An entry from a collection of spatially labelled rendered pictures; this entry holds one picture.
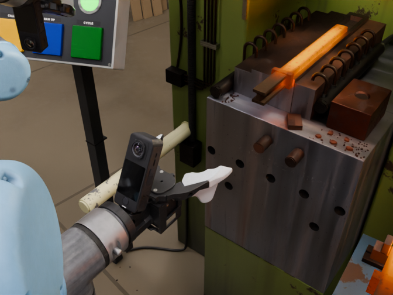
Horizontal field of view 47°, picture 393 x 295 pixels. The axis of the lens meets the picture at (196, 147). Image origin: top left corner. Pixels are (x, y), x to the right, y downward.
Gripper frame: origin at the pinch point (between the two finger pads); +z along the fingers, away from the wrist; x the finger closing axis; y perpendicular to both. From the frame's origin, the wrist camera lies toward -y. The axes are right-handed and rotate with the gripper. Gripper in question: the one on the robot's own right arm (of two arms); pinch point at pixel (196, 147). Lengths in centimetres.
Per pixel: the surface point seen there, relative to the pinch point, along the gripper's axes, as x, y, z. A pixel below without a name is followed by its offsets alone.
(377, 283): 34.3, 0.9, -7.0
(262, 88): -0.1, -1.3, 21.8
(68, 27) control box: -49, -3, 14
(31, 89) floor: -193, 100, 82
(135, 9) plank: -215, 91, 200
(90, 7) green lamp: -45.4, -7.8, 18.5
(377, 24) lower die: 6, 1, 71
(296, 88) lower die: 3.1, 1.8, 30.7
